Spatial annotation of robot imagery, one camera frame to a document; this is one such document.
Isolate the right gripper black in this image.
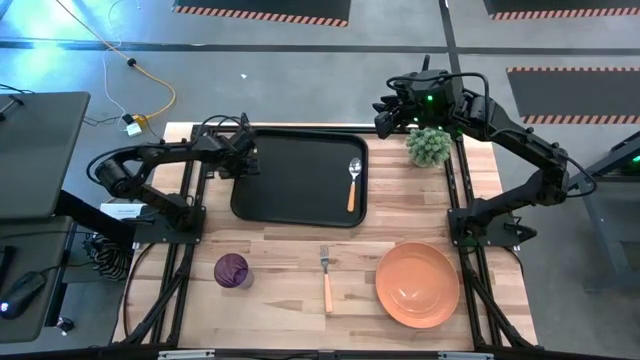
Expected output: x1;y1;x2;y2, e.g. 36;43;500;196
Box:
371;67;466;141

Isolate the black plastic tray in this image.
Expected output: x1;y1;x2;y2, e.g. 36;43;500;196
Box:
230;127;370;230

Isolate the spoon with orange handle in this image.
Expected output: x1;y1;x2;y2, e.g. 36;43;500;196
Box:
345;156;363;214

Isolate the purple cup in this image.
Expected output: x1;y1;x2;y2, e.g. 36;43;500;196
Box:
213;252;255;291

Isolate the fork with orange handle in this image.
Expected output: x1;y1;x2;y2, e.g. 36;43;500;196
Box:
319;244;335;315

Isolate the orange bowl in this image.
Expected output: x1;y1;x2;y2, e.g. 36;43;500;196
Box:
374;241;461;330

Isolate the green potted plant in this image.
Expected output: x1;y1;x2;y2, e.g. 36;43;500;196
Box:
404;126;454;169

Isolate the white power adapter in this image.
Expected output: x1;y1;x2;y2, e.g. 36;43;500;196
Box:
121;113;149;138

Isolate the white label card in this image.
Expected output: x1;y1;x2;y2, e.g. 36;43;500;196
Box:
99;201;147;222

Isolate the black hazard-striped floor mat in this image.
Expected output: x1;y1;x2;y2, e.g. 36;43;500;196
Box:
481;0;640;22
505;65;640;126
171;0;353;28

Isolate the dark grey desk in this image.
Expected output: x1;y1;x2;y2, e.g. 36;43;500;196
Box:
0;90;92;344

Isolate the grey metal stand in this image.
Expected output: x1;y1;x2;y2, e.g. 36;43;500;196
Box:
568;129;640;292

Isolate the black computer mouse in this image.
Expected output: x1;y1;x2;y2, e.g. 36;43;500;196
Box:
0;270;47;321

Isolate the yellow cable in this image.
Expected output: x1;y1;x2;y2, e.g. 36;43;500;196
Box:
53;0;178;124

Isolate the white cable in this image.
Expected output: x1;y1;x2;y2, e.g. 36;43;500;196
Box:
101;0;142;126

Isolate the striped coiled cable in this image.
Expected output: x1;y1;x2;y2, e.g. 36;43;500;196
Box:
91;233;133;282

